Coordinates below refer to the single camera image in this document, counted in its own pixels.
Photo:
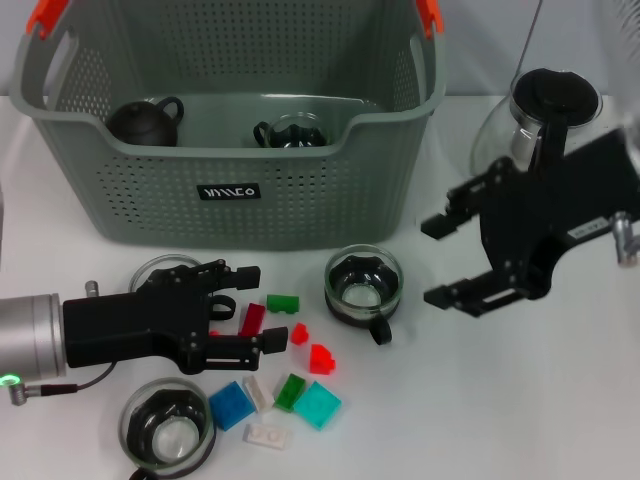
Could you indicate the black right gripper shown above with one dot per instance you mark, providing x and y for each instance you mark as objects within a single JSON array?
[{"x": 540, "y": 215}]

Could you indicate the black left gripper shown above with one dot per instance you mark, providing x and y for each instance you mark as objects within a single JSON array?
[{"x": 130, "y": 325}]

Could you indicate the large red toy brick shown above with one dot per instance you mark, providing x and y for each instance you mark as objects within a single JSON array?
[{"x": 322, "y": 360}]

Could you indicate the teal toy plate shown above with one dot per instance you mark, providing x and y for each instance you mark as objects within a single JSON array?
[{"x": 318, "y": 407}]

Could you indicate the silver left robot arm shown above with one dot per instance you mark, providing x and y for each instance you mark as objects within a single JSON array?
[{"x": 30, "y": 335}]

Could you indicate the grey perforated storage basket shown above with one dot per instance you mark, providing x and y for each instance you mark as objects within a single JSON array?
[{"x": 250, "y": 220}]

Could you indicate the long dark red toy brick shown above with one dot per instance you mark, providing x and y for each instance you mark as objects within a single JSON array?
[{"x": 252, "y": 317}]

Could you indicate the white toy brick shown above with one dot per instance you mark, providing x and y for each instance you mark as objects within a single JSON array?
[{"x": 259, "y": 395}]

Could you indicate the blue flat toy plate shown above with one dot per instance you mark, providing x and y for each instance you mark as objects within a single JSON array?
[{"x": 230, "y": 406}]

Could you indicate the green sloped toy brick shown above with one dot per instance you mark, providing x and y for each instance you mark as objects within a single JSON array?
[{"x": 291, "y": 392}]

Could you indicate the white flat toy plate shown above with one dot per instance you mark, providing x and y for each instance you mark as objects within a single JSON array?
[{"x": 267, "y": 435}]

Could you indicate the dark clay teapot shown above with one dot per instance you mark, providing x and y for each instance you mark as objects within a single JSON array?
[{"x": 140, "y": 125}]

